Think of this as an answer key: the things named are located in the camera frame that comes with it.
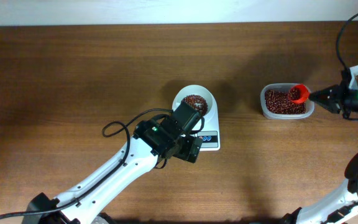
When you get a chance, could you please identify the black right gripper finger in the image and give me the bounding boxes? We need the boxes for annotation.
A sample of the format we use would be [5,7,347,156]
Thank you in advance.
[310,98,341,114]
[309,85,342,99]

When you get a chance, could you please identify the red plastic scoop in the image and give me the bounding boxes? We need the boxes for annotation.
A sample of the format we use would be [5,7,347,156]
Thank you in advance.
[288,84,310,104]

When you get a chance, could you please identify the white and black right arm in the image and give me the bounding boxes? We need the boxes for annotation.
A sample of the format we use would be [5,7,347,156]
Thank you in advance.
[278,66,358,224]

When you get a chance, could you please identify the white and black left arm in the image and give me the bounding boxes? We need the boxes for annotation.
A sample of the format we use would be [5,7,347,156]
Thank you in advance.
[23,103,204,223]

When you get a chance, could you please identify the white digital kitchen scale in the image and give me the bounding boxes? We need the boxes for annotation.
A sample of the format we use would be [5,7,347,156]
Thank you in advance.
[171,90,221,152]

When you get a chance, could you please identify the red beans in bowl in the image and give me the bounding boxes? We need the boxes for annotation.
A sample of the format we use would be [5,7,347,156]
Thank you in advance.
[181,95,208,116]

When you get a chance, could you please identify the white bowl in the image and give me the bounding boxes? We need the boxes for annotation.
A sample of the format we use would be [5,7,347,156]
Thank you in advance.
[172,85,218,123]

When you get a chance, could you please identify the clear plastic container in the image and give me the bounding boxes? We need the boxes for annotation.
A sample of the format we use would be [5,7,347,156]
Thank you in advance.
[260,83,314,119]

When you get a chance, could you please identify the red adzuki beans in container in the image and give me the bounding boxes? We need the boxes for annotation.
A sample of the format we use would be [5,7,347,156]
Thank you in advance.
[265,90,306,114]

